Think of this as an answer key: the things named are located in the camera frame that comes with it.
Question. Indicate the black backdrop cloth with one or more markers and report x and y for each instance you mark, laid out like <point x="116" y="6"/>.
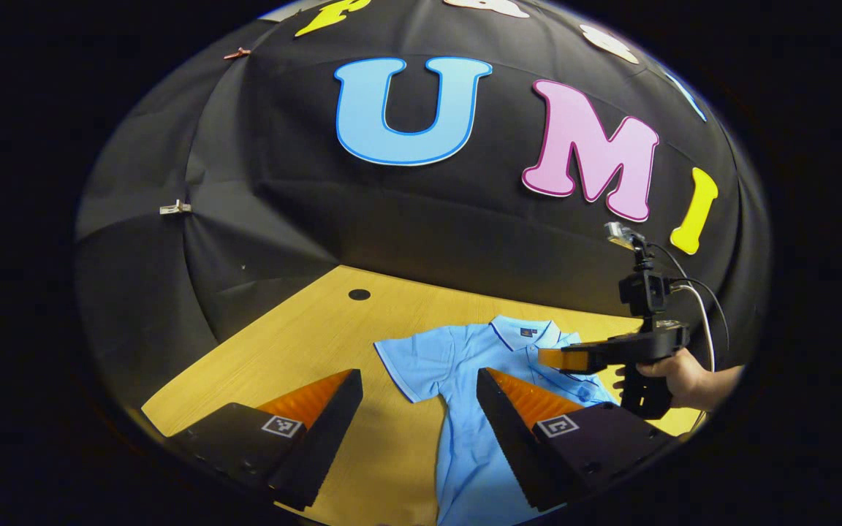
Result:
<point x="319" y="204"/>

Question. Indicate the light blue T-shirt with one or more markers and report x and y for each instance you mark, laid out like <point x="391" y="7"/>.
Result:
<point x="465" y="438"/>

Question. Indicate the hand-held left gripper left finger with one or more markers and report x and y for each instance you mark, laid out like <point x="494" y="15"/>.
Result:
<point x="330" y="431"/>

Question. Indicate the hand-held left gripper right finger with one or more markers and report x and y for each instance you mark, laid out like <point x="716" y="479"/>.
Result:
<point x="509" y="438"/>

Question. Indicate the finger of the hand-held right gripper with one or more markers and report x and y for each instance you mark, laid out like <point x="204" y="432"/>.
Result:
<point x="574" y="358"/>

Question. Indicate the orange cloth clip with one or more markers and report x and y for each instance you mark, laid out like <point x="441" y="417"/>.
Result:
<point x="237" y="53"/>

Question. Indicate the white cloth clip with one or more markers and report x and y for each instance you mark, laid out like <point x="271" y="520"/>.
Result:
<point x="175" y="208"/>

